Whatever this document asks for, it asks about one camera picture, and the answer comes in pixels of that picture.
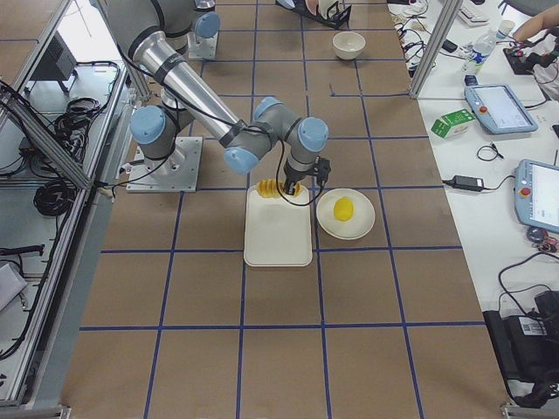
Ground sliced bread loaf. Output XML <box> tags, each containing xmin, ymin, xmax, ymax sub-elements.
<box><xmin>256</xmin><ymin>179</ymin><xmax>301</xmax><ymax>200</ymax></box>

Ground blue teach pendant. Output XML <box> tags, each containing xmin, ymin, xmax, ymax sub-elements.
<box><xmin>514</xmin><ymin>159</ymin><xmax>559</xmax><ymax>233</ymax></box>
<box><xmin>464</xmin><ymin>84</ymin><xmax>538</xmax><ymax>135</ymax></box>

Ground yellow lemon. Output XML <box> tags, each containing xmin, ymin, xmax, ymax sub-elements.
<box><xmin>333</xmin><ymin>196</ymin><xmax>355</xmax><ymax>222</ymax></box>

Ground white bowl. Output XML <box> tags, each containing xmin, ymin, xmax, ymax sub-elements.
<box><xmin>332</xmin><ymin>31</ymin><xmax>366</xmax><ymax>60</ymax></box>

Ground aluminium frame post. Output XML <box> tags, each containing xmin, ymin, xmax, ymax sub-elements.
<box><xmin>410</xmin><ymin>0</ymin><xmax>462</xmax><ymax>99</ymax></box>

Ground black coiled cables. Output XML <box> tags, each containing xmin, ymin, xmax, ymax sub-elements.
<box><xmin>33</xmin><ymin>181</ymin><xmax>79</xmax><ymax>217</ymax></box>

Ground far blue teach pendant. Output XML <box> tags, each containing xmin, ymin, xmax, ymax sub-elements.
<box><xmin>464</xmin><ymin>84</ymin><xmax>538</xmax><ymax>135</ymax></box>

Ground green white carton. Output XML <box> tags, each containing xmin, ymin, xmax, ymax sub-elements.
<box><xmin>431</xmin><ymin>108</ymin><xmax>475</xmax><ymax>139</ymax></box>

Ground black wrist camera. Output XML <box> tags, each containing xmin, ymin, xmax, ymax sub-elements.
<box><xmin>314</xmin><ymin>156</ymin><xmax>331</xmax><ymax>188</ymax></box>

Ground white rectangular tray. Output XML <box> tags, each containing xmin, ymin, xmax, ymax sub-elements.
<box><xmin>244</xmin><ymin>185</ymin><xmax>313</xmax><ymax>267</ymax></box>

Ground white round plate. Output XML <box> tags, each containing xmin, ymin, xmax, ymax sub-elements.
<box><xmin>316</xmin><ymin>189</ymin><xmax>376</xmax><ymax>240</ymax></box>

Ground black power adapter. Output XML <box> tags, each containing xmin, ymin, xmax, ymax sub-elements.
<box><xmin>452</xmin><ymin>175</ymin><xmax>485</xmax><ymax>192</ymax></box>

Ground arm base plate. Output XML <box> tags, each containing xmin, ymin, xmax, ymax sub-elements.
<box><xmin>126</xmin><ymin>136</ymin><xmax>204</xmax><ymax>193</ymax></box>
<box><xmin>187</xmin><ymin>29</ymin><xmax>219</xmax><ymax>61</ymax></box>

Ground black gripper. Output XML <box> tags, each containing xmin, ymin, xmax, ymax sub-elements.
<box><xmin>284</xmin><ymin>165</ymin><xmax>306</xmax><ymax>196</ymax></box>

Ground clear water bottle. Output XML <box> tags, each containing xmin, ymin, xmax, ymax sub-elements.
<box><xmin>462</xmin><ymin>30</ymin><xmax>497</xmax><ymax>75</ymax></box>

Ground near blue teach pendant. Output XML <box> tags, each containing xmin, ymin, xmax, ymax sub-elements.
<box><xmin>514</xmin><ymin>159</ymin><xmax>559</xmax><ymax>233</ymax></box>

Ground black dish rack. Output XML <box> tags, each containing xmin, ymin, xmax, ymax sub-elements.
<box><xmin>274</xmin><ymin>0</ymin><xmax>352</xmax><ymax>30</ymax></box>

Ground person's hand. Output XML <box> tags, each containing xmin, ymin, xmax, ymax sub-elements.
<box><xmin>513</xmin><ymin>4</ymin><xmax>559</xmax><ymax>42</ymax></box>

